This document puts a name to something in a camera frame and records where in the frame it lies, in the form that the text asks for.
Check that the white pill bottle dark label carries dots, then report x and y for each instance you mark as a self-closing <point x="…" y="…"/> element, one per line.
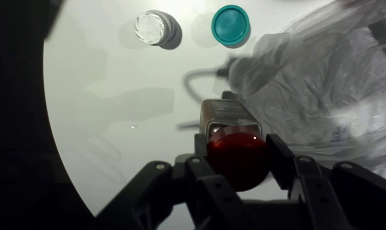
<point x="152" y="28"/>

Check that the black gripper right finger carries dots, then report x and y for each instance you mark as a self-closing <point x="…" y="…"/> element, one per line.
<point x="337" y="199"/>

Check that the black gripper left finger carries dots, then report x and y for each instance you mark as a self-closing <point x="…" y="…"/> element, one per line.
<point x="180" y="199"/>

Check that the white plastic bag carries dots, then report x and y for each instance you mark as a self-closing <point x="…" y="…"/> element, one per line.
<point x="321" y="84"/>

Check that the spice jar with red lid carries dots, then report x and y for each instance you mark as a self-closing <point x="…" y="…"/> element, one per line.
<point x="237" y="163"/>

